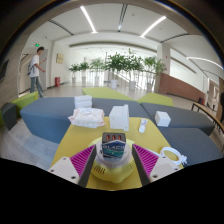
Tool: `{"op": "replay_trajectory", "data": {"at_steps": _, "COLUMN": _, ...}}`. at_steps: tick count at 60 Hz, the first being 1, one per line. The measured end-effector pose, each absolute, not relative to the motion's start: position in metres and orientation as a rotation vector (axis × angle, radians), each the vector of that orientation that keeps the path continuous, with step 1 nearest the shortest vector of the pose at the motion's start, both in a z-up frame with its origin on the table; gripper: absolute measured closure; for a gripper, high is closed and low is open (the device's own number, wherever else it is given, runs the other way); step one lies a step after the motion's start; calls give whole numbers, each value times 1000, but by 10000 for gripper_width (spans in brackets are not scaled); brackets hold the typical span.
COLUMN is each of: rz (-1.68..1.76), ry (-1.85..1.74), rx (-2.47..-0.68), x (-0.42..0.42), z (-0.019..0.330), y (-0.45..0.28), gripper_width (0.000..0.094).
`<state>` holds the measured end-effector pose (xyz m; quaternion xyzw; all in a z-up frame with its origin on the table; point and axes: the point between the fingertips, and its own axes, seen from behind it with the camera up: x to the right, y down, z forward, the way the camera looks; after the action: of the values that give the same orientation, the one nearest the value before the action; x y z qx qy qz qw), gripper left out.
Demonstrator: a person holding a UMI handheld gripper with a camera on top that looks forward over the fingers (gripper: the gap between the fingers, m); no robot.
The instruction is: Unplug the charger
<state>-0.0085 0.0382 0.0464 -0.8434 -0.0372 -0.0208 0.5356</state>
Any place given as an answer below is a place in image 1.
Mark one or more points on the white remote control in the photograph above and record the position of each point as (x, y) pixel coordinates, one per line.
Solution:
(143, 125)

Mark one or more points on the pack of wet wipes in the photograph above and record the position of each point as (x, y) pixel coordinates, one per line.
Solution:
(86, 117)

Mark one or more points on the green bench seat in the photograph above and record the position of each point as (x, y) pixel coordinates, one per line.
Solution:
(25, 100)

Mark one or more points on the green sofa module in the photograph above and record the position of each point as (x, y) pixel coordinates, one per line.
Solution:
(103, 93)
(155, 99)

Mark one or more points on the ceiling light strips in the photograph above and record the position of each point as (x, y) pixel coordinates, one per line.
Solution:
(88, 19)

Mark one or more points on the wooden bench with black frame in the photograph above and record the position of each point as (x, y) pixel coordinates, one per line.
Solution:
(208, 111)

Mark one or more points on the small white cube box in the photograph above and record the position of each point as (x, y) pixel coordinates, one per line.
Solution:
(162, 119)

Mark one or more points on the large white box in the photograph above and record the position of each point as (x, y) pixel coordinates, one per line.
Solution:
(118, 119)

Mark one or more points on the grey sofa module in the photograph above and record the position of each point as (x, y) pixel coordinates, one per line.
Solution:
(186, 116)
(196, 145)
(46, 116)

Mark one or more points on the dark grey stool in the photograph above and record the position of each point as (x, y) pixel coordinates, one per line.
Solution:
(9, 115)

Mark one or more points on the row of potted plants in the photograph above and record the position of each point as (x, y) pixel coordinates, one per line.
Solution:
(116, 65)

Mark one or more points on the round yellow-white power strip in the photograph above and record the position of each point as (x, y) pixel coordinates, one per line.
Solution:
(113, 170)

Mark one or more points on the red bin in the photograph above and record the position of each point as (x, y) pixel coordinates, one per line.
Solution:
(57, 82)

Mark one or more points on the stack of white tissue packs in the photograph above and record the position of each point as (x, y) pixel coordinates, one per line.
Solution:
(83, 101)

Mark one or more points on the black charger with blue label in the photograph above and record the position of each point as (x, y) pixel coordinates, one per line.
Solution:
(113, 147)

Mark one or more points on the dark wall screen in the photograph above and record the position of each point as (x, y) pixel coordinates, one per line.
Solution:
(4, 70)

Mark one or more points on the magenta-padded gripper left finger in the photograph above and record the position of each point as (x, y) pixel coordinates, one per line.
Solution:
(83, 160)

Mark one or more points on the green exit sign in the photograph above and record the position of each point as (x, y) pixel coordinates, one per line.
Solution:
(37, 45)

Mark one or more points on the person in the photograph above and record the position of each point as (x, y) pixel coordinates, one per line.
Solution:
(34, 68)

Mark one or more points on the framed wall picture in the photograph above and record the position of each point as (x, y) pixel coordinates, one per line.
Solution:
(59, 59)

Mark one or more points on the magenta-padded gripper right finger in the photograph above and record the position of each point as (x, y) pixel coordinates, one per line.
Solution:
(145, 159)

